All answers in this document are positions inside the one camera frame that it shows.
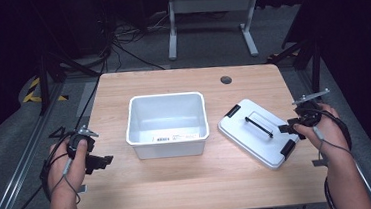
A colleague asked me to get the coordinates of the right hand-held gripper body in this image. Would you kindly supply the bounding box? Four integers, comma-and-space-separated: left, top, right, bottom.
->
290, 87, 334, 131

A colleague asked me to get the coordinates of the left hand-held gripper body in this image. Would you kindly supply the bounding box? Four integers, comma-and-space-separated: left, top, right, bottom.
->
48, 123, 101, 163

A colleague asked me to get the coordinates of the white lid with black handle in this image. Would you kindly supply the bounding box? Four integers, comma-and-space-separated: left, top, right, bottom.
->
215, 94, 304, 176

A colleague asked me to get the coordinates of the person's left hand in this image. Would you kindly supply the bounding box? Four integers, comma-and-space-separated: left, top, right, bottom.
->
44, 137, 93, 200

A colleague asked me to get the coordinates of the person's right hand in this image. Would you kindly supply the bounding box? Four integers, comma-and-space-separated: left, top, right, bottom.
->
291, 100, 354, 169

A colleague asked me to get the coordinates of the black tripod stand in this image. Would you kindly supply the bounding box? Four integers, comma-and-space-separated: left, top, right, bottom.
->
34, 46, 104, 116
266, 36, 328, 98

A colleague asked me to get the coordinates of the yellow black floor tape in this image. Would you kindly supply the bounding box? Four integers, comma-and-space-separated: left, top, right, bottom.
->
20, 74, 70, 105

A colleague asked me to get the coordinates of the white plastic bin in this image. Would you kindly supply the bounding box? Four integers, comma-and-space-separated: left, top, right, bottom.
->
122, 90, 213, 162

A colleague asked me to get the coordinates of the grey cable with tag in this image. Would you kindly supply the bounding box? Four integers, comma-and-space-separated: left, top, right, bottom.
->
309, 123, 356, 169
47, 155, 90, 207

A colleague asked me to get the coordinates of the black cable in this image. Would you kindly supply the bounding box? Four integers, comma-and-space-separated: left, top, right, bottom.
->
295, 104, 359, 209
35, 130, 79, 203

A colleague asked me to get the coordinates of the aluminium floor rail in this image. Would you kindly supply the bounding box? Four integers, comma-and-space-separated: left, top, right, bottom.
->
354, 160, 371, 209
0, 81, 76, 209

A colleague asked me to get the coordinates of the tangle of floor cables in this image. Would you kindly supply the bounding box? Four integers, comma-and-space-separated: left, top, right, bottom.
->
97, 9, 176, 76

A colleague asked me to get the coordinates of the white metal desk frame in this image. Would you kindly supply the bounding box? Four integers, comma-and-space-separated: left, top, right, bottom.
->
163, 0, 265, 65

